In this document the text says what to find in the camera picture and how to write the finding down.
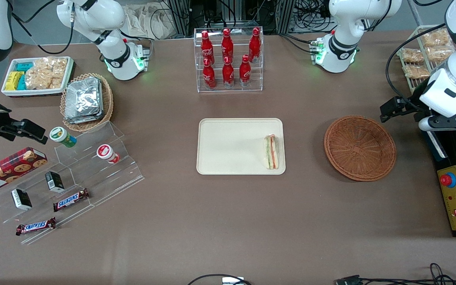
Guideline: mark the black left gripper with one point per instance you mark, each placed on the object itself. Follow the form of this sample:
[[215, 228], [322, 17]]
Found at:
[[410, 107]]

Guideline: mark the plastic-wrapped triangle sandwich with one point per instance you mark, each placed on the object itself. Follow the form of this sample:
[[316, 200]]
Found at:
[[272, 152]]

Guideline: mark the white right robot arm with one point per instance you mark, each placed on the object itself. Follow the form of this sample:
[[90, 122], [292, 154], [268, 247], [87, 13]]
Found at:
[[93, 16]]

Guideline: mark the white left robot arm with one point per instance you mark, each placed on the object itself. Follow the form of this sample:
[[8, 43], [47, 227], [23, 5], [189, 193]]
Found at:
[[346, 23]]

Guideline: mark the round brown wicker basket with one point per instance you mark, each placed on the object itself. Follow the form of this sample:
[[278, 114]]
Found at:
[[358, 148]]

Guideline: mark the oval light wicker basket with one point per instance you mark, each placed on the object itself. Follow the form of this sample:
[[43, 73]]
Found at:
[[108, 103]]

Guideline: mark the beige rectangular tray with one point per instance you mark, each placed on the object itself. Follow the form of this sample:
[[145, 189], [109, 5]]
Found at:
[[232, 146]]

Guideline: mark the red tartan cookie box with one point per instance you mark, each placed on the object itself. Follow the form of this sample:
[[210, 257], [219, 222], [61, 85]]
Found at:
[[10, 169]]

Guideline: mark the wrapped bread packet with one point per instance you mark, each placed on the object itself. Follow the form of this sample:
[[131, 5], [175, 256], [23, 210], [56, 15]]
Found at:
[[412, 56], [436, 38], [416, 71], [439, 54]]

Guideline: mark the white rectangular snack dish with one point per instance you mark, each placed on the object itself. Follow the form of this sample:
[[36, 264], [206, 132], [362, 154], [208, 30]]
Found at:
[[34, 92]]

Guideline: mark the green-lidded snack cup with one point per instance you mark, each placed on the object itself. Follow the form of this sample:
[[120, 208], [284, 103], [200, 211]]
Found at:
[[61, 135]]

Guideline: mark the teal snack pack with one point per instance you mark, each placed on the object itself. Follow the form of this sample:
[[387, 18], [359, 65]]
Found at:
[[24, 66], [22, 83]]

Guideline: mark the yellow snack pack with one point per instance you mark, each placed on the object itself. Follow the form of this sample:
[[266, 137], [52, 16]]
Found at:
[[13, 80]]

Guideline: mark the small black box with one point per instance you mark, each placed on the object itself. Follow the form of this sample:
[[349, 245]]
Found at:
[[54, 181], [21, 199]]

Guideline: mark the clear bag of rice crackers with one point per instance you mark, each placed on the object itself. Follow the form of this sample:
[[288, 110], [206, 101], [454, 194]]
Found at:
[[46, 73]]

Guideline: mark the silver foil packet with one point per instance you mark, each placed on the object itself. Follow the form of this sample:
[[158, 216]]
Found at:
[[83, 118], [83, 95]]

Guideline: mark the brown Snickers bar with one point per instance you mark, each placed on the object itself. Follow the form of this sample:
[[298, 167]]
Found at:
[[71, 200], [36, 226]]

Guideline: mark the red emergency stop button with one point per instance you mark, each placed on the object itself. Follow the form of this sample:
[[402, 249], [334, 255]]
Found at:
[[447, 180]]

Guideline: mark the red-lidded snack cup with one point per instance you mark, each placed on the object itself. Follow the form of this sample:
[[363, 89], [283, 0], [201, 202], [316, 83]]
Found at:
[[106, 152]]

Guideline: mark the clear acrylic step display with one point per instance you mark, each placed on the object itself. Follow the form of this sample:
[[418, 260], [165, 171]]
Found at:
[[105, 182]]

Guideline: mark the red cola bottle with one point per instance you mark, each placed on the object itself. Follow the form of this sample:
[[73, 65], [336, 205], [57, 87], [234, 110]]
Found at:
[[255, 45], [227, 45], [206, 47], [209, 77], [245, 73], [228, 75]]

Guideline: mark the clear acrylic bottle rack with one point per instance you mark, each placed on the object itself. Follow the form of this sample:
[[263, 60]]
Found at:
[[230, 90]]

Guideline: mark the beige cloth bag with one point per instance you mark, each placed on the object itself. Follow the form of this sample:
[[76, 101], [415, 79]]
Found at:
[[149, 19]]

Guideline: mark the small white device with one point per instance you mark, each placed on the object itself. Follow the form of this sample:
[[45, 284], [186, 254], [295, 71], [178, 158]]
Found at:
[[232, 281]]

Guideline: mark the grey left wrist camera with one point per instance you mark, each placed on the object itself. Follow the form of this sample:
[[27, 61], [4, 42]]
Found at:
[[425, 124]]

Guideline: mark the aluminium frame post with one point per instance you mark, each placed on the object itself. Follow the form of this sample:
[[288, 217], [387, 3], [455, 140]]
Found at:
[[178, 16], [285, 16]]

